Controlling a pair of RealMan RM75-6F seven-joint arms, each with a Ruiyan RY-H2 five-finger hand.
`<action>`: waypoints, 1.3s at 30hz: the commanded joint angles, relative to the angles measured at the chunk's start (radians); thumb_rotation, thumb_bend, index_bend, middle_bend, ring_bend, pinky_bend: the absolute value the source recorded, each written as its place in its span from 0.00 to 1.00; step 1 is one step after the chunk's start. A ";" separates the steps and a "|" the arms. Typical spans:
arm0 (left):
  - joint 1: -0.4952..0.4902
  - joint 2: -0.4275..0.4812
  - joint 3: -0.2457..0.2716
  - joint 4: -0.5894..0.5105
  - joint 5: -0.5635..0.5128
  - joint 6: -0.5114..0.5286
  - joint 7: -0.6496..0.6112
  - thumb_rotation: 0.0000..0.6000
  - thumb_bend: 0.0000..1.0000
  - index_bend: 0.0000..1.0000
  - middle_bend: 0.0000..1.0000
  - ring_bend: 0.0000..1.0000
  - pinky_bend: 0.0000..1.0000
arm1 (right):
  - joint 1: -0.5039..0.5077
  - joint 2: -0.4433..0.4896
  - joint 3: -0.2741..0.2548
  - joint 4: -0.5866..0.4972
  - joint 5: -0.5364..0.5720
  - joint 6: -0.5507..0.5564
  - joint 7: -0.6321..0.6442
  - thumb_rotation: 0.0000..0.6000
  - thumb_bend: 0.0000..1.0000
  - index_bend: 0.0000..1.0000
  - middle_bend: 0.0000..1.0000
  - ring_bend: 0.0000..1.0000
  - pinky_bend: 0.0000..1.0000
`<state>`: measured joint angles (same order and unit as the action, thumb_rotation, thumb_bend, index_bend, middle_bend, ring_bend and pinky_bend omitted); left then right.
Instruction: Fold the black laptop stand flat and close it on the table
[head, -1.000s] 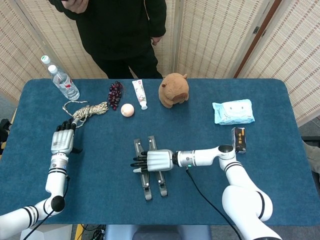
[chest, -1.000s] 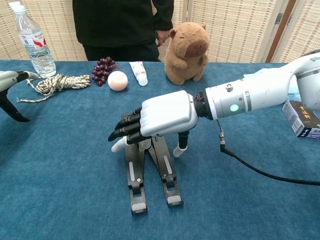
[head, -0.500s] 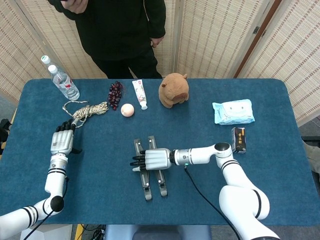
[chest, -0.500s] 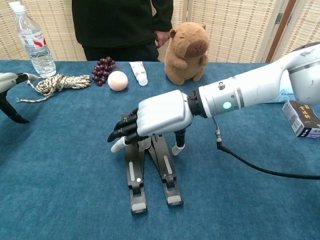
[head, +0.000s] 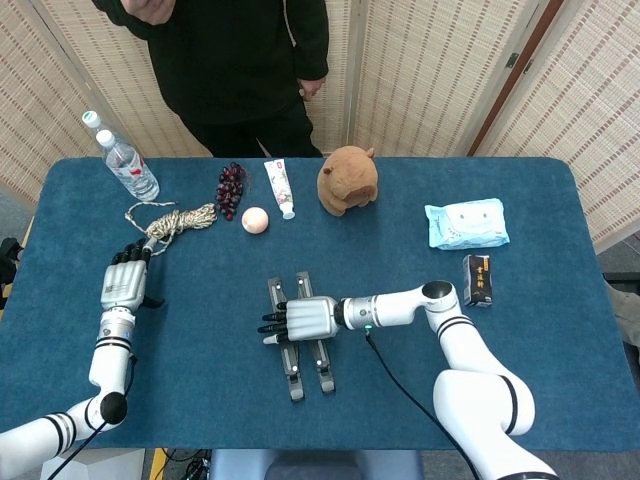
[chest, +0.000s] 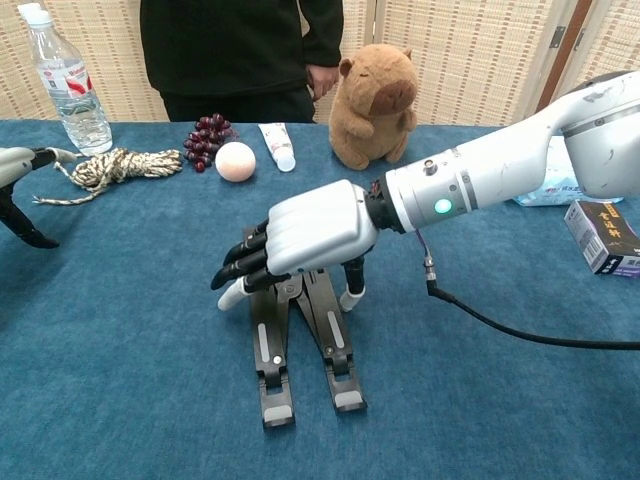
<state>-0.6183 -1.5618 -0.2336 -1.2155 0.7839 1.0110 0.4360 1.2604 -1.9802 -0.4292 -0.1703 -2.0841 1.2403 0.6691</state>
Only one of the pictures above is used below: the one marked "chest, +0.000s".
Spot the dark red grape bunch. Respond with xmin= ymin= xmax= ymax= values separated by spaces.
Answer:
xmin=182 ymin=113 xmax=234 ymax=174

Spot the person in black clothes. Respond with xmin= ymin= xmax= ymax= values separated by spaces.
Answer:
xmin=139 ymin=0 xmax=345 ymax=124

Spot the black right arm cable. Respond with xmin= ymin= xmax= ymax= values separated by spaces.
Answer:
xmin=415 ymin=227 xmax=640 ymax=351

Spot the person's left hand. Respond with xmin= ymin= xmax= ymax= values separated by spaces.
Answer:
xmin=305 ymin=63 xmax=341 ymax=103

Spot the red label water bottle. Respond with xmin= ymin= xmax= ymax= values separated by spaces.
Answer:
xmin=24 ymin=9 xmax=114 ymax=156

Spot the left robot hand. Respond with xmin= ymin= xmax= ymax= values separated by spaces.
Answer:
xmin=0 ymin=146 xmax=86 ymax=250

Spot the coiled beige rope bundle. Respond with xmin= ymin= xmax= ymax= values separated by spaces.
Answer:
xmin=32 ymin=147 xmax=184 ymax=206

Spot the pink peach ball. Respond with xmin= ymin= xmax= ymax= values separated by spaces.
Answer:
xmin=214 ymin=141 xmax=257 ymax=182

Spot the black carton box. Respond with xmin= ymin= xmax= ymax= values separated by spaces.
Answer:
xmin=563 ymin=199 xmax=640 ymax=279

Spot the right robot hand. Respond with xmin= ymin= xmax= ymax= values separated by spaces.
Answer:
xmin=209 ymin=178 xmax=379 ymax=314

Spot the brown capybara plush toy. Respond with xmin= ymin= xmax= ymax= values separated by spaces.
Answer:
xmin=328 ymin=43 xmax=419 ymax=171

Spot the woven bamboo folding screen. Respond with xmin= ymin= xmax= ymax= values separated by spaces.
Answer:
xmin=0 ymin=0 xmax=640 ymax=126

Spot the white floral cream tube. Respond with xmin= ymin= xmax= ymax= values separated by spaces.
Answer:
xmin=257 ymin=123 xmax=297 ymax=173

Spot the blue carpet table cover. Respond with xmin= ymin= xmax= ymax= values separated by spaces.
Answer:
xmin=0 ymin=118 xmax=640 ymax=480

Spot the light blue wipes pack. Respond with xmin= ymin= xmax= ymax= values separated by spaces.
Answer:
xmin=509 ymin=137 xmax=626 ymax=207

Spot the black folding laptop stand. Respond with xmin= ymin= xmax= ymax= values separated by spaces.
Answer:
xmin=242 ymin=225 xmax=369 ymax=431

